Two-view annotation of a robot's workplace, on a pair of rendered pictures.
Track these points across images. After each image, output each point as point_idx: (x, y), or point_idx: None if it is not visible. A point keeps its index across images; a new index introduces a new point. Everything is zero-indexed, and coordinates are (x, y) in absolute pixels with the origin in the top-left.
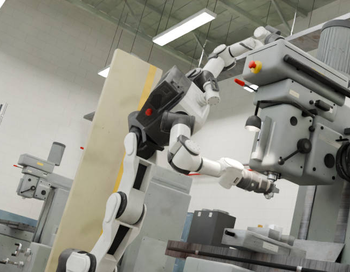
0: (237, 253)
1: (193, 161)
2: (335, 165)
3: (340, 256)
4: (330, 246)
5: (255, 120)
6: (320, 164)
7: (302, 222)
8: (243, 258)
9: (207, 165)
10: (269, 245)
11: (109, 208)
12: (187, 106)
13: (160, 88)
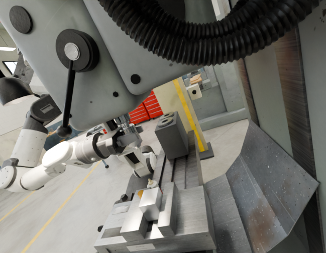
0: None
1: (15, 192)
2: (190, 4)
3: (314, 200)
4: (288, 166)
5: None
6: (142, 52)
7: (247, 98)
8: None
9: (28, 184)
10: (138, 247)
11: None
12: (37, 87)
13: None
